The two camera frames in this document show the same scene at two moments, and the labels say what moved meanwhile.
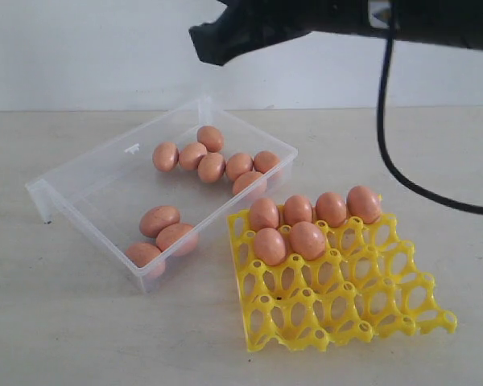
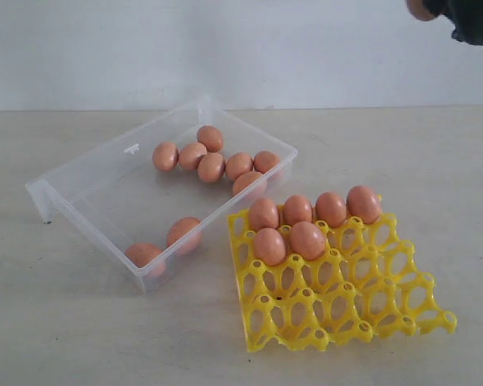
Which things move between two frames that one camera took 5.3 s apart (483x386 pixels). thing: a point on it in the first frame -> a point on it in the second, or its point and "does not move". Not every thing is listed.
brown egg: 156,218 -> 419,10
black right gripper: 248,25 -> 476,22
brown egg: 189,153 does not move
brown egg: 263,214 does not move
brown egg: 307,240 does not move
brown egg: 212,137 does not move
